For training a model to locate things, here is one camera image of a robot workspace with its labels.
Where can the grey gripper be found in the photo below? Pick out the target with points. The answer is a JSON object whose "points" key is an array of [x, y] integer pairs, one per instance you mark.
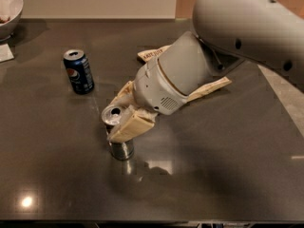
{"points": [[156, 85]]}

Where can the silver redbull can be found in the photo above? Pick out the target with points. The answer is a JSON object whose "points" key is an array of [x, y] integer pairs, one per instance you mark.
{"points": [[113, 118]]}

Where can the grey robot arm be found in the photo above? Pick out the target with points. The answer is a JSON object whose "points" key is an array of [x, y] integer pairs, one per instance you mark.
{"points": [[225, 34]]}

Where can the blue pepsi can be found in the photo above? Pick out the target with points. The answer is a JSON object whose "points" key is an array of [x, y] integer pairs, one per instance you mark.
{"points": [[78, 71]]}

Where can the brown white snack bag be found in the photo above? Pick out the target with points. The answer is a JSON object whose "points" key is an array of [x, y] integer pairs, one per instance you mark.
{"points": [[202, 91]]}

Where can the white paper napkin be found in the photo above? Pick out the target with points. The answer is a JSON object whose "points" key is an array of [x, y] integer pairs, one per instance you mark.
{"points": [[5, 53]]}

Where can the white bowl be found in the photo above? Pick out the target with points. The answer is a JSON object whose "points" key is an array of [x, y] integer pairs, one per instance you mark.
{"points": [[10, 13]]}

